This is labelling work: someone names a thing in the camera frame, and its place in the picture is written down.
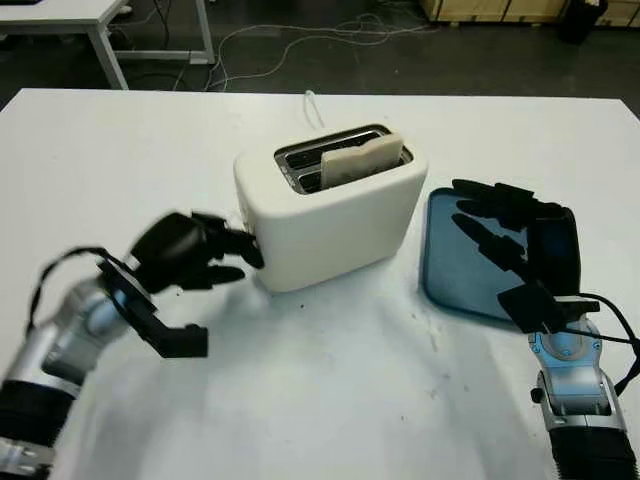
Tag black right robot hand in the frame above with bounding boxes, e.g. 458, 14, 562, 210
451, 177, 584, 301

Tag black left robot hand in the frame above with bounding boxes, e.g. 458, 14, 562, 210
130, 210, 266, 296

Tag slice of bread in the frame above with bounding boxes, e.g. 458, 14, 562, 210
320, 132, 404, 190

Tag blue plastic tray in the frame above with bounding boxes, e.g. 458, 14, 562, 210
417, 185, 576, 324

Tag cream two-slot toaster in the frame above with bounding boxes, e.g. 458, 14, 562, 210
232, 122, 430, 294

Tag black trash bin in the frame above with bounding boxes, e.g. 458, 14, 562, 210
555, 0, 607, 44

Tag wooden crate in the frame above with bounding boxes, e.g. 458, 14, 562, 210
417, 0, 640, 25

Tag white office desk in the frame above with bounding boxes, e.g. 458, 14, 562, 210
0, 0, 215, 91

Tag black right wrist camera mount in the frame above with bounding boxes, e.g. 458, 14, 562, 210
497, 279, 601, 335

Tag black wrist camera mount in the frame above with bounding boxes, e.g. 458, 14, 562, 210
95, 252, 210, 360
497, 279, 601, 335

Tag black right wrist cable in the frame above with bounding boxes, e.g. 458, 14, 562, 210
539, 294, 640, 396

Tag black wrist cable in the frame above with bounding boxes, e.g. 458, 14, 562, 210
24, 245, 114, 331
539, 294, 640, 396

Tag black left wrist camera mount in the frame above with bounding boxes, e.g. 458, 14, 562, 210
95, 252, 210, 360

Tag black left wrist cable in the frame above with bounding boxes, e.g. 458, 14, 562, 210
24, 245, 114, 331

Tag white toaster power cord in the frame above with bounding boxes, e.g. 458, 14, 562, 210
302, 89, 326, 129

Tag white floor cable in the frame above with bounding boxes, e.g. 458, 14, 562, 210
207, 10, 441, 91

